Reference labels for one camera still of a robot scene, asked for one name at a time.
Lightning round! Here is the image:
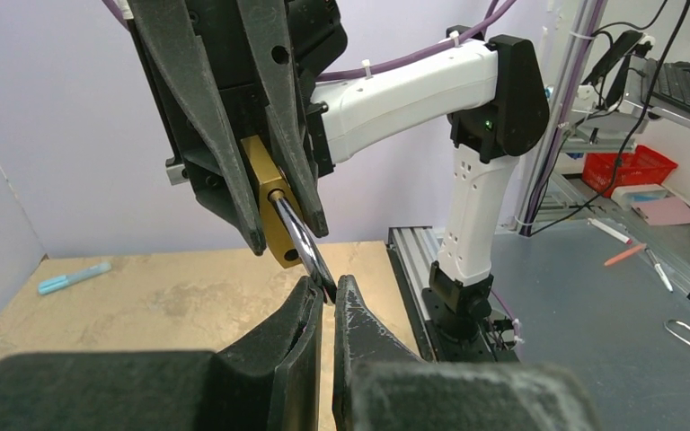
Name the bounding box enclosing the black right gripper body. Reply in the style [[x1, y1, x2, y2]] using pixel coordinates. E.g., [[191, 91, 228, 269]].
[[126, 1, 347, 228]]

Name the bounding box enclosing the red plastic basket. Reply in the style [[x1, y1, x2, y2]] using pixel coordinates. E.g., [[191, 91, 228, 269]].
[[581, 145, 678, 198]]

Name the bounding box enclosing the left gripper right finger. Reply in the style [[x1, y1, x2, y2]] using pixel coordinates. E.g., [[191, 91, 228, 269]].
[[332, 275, 601, 430]]

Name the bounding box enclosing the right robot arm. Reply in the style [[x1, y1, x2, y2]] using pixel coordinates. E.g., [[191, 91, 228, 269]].
[[117, 1, 549, 362]]

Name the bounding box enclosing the large brass padlock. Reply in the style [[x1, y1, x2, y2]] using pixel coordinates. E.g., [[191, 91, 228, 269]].
[[241, 136, 337, 303]]

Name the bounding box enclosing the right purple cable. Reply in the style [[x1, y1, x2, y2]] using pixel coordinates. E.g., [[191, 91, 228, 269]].
[[102, 0, 518, 84]]

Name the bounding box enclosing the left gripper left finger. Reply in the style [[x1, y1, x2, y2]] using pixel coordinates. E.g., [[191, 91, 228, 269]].
[[0, 277, 323, 430]]

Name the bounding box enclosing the light blue marker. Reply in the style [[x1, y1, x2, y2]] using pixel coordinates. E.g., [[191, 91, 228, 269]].
[[37, 262, 111, 295]]

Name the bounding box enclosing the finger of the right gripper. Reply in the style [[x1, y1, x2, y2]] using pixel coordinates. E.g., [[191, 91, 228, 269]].
[[238, 1, 329, 238], [128, 1, 266, 256]]

